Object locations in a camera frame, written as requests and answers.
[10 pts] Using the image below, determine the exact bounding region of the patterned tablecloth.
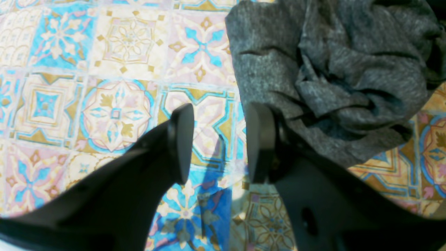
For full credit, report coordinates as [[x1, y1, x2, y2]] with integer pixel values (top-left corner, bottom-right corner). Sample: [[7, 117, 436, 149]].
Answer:
[[1, 0, 445, 251]]

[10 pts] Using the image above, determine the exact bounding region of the grey t-shirt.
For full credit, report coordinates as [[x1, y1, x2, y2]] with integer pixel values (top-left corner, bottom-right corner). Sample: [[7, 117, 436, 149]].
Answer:
[[225, 0, 445, 167]]

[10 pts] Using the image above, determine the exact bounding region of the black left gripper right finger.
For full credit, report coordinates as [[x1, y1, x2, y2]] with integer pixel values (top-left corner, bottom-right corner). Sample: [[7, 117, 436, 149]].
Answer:
[[246, 103, 445, 251]]

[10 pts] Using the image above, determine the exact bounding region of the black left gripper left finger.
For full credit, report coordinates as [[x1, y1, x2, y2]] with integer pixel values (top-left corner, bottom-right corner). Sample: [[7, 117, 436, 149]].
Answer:
[[1, 104, 194, 251]]

